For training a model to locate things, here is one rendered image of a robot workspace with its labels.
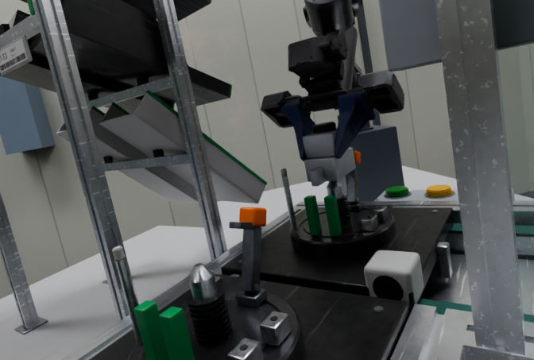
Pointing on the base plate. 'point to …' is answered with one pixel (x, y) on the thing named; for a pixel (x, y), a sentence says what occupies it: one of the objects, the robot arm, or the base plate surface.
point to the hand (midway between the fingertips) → (323, 134)
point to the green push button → (396, 191)
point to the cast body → (325, 156)
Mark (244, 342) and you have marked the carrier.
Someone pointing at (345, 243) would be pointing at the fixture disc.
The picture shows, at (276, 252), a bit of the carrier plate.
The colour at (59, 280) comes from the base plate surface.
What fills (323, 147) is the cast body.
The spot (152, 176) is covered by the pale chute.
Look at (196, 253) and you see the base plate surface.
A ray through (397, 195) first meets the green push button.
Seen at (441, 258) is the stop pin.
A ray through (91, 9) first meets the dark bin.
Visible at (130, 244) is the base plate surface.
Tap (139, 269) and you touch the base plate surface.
